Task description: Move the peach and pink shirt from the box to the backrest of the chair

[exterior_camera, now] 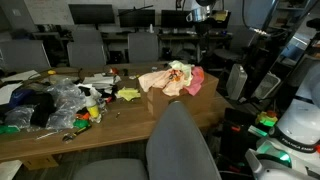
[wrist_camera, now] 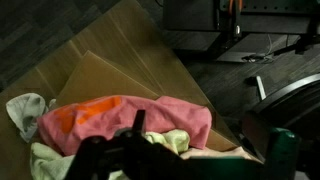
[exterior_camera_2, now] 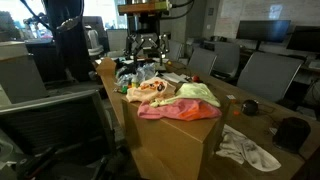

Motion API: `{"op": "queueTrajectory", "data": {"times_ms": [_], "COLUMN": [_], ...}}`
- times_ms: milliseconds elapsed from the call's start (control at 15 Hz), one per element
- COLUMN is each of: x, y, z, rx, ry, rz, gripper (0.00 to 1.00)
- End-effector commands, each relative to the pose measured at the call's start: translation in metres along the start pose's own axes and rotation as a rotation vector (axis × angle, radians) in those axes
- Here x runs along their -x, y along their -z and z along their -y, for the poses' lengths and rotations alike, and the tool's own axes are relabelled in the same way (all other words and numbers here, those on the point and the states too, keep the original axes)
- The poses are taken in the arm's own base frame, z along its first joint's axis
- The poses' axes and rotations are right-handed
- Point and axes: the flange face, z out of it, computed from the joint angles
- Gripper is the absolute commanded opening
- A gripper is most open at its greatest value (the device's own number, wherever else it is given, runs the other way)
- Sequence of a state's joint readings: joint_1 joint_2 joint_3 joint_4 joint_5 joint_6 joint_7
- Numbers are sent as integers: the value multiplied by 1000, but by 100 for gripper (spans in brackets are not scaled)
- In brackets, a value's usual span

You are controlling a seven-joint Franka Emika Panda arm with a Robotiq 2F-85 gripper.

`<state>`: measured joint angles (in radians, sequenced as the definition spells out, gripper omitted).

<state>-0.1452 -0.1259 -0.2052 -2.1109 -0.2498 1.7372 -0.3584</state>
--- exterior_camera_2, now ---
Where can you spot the grey office chair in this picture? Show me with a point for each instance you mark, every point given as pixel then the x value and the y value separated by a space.
pixel 202 60
pixel 227 61
pixel 268 75

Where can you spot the grey office chair backrest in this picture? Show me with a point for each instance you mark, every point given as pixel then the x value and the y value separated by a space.
pixel 66 137

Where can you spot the brown cardboard box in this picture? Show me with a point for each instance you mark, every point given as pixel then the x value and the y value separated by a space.
pixel 168 149

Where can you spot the black monitor right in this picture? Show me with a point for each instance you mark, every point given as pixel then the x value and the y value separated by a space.
pixel 305 38

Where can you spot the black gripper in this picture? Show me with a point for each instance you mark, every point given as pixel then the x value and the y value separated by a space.
pixel 146 41

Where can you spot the black cylindrical container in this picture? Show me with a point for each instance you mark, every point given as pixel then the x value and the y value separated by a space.
pixel 291 134

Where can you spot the black monitor left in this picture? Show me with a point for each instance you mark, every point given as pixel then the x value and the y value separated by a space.
pixel 266 30

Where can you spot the yellow white spray bottle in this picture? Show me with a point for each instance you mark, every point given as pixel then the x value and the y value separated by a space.
pixel 134 81

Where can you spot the white rag on table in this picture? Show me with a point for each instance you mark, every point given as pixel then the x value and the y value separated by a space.
pixel 240 148

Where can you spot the pink shirt with orange print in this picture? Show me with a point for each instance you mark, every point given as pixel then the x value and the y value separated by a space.
pixel 181 109

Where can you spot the peach shirt with orange print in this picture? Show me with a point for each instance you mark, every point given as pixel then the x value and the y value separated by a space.
pixel 150 90

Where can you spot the clear plastic bag pile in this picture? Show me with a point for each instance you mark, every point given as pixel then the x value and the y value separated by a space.
pixel 128 72

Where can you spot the black round speaker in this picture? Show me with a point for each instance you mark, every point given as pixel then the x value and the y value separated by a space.
pixel 250 107

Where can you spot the black monitor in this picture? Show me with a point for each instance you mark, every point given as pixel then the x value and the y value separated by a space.
pixel 305 38
pixel 266 30

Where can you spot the light green towel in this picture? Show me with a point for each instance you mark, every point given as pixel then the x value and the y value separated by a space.
pixel 190 91

